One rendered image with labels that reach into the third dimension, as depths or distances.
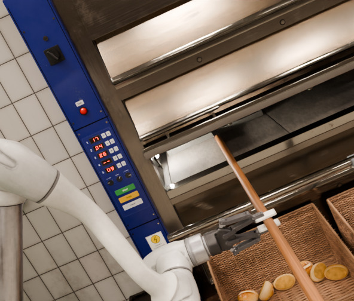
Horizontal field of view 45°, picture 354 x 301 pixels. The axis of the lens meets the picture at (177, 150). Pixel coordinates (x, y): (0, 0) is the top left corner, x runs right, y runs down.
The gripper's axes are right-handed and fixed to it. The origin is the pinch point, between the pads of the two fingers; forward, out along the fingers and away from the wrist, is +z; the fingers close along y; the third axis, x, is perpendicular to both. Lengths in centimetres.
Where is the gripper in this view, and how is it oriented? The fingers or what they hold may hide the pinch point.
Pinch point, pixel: (266, 220)
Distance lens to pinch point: 136.2
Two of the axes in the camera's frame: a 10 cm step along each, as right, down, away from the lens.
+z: 9.2, -4.0, -0.6
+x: 0.7, 3.1, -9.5
